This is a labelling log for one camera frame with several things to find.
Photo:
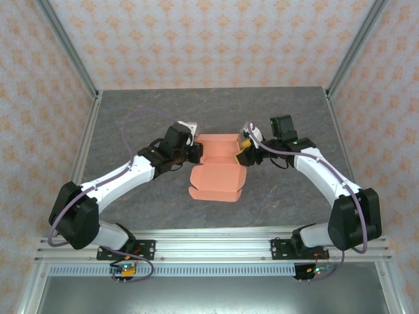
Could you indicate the orange paper box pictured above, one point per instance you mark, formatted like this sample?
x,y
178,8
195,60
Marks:
x,y
216,183

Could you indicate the small circuit board with LED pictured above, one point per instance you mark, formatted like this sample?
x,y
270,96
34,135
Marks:
x,y
316,271
124,269

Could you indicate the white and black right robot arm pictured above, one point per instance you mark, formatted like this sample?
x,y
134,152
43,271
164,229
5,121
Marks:
x,y
320,173

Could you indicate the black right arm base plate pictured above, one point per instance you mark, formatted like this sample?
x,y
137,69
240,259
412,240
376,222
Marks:
x,y
280,248

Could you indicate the aluminium mounting rail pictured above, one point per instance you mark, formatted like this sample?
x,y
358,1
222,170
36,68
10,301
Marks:
x,y
212,242

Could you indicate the aluminium frame post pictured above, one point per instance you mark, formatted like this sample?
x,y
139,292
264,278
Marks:
x,y
357,45
65,45

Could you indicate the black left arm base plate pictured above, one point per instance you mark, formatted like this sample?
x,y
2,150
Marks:
x,y
145,248

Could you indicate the grey metal sheet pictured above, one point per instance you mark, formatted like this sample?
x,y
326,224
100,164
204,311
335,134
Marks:
x,y
212,296

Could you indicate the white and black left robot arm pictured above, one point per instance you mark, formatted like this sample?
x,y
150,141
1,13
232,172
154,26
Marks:
x,y
114,178

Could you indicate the aluminium table edge rail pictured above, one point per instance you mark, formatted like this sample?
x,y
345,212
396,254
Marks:
x,y
343,147
82,147

